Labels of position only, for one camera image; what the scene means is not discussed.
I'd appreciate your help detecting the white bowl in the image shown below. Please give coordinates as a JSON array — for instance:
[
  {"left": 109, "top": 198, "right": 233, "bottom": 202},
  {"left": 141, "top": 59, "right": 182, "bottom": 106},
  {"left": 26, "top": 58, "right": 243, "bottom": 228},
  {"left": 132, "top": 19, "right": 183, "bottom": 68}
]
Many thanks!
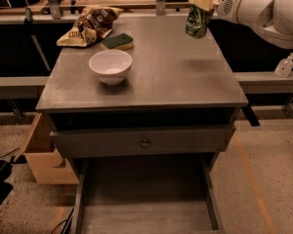
[{"left": 89, "top": 50, "right": 132, "bottom": 85}]

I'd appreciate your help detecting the open middle drawer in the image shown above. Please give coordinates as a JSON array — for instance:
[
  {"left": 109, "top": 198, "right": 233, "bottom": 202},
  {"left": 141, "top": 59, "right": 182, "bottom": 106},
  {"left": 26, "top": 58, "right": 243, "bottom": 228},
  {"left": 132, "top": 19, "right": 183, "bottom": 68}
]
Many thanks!
[{"left": 71, "top": 154, "right": 226, "bottom": 234}]

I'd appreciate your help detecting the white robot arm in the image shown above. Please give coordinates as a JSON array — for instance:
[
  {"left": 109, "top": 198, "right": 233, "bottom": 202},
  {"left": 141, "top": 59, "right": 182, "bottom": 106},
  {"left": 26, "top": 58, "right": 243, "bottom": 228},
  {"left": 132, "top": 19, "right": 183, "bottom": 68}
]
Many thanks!
[{"left": 188, "top": 0, "right": 293, "bottom": 49}]

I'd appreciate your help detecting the brown yellow chip bag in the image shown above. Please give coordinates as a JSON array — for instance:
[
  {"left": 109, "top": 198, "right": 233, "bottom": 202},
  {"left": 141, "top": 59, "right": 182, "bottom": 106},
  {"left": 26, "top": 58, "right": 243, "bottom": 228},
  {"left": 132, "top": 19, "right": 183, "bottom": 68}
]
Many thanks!
[{"left": 57, "top": 6, "right": 123, "bottom": 47}]

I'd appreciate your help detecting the wooden box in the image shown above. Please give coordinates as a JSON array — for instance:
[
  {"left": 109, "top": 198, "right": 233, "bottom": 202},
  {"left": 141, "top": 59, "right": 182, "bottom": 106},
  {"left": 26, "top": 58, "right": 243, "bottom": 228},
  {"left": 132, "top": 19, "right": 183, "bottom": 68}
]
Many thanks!
[{"left": 14, "top": 113, "right": 79, "bottom": 184}]

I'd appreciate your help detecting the green soda can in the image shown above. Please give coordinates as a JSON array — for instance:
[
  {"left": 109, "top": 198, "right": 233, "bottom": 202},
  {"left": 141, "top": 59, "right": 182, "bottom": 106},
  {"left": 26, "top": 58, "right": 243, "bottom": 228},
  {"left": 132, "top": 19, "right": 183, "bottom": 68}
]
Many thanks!
[{"left": 186, "top": 5, "right": 214, "bottom": 39}]

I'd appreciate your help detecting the green yellow sponge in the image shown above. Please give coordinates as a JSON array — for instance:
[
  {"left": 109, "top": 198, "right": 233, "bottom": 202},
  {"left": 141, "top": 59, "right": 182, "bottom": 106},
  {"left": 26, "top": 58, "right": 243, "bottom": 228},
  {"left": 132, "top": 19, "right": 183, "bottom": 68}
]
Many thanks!
[{"left": 101, "top": 33, "right": 134, "bottom": 51}]

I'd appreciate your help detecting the clear sanitizer bottle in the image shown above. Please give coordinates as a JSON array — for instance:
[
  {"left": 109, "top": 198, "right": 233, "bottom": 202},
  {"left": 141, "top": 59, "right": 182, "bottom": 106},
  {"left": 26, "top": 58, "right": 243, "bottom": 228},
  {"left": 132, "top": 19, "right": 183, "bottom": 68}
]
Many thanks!
[{"left": 274, "top": 53, "right": 293, "bottom": 78}]

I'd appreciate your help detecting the top grey drawer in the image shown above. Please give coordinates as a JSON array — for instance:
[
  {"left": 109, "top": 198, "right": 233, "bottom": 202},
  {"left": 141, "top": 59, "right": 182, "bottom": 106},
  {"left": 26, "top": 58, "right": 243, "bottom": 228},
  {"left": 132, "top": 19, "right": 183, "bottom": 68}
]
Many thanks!
[{"left": 51, "top": 125, "right": 235, "bottom": 158}]

